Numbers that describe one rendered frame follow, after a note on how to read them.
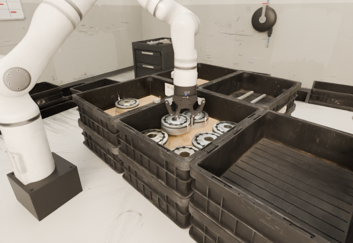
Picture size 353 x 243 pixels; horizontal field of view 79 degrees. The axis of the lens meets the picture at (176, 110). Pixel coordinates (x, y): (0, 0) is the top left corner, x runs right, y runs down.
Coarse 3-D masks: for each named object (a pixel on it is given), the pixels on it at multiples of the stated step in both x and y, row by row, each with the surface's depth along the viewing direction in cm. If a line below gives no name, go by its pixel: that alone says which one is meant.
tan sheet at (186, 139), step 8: (216, 120) 85; (192, 128) 80; (200, 128) 80; (208, 128) 80; (168, 136) 75; (176, 136) 75; (184, 136) 75; (192, 136) 75; (176, 144) 70; (184, 144) 70
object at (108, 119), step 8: (128, 80) 100; (168, 80) 100; (96, 88) 90; (104, 88) 92; (72, 96) 82; (168, 96) 82; (80, 104) 79; (88, 104) 75; (96, 112) 71; (104, 112) 69; (128, 112) 69; (104, 120) 68; (112, 120) 66
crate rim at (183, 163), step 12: (216, 96) 83; (144, 108) 72; (132, 132) 58; (228, 132) 58; (144, 144) 55; (156, 144) 52; (168, 156) 49; (180, 156) 48; (192, 156) 48; (180, 168) 48
